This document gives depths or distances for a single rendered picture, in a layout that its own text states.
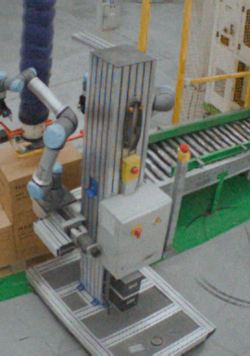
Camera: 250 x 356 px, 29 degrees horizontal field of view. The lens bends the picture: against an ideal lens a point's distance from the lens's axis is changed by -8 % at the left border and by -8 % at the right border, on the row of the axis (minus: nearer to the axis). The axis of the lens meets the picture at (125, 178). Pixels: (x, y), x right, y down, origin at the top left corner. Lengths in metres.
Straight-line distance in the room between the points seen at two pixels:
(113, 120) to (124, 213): 0.51
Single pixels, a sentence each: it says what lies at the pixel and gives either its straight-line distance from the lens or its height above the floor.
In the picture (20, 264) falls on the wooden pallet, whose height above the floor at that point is 0.09.
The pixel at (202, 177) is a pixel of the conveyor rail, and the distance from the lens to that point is 4.29.
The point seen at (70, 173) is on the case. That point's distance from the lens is 3.65.
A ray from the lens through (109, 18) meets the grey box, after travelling 4.53.
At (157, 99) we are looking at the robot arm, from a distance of 3.06.
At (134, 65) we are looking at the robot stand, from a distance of 2.48.
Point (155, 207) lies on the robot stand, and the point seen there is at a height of 1.23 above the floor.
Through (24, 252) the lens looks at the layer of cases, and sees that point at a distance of 3.94.
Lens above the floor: 3.05
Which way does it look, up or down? 37 degrees down
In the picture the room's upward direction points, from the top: 6 degrees clockwise
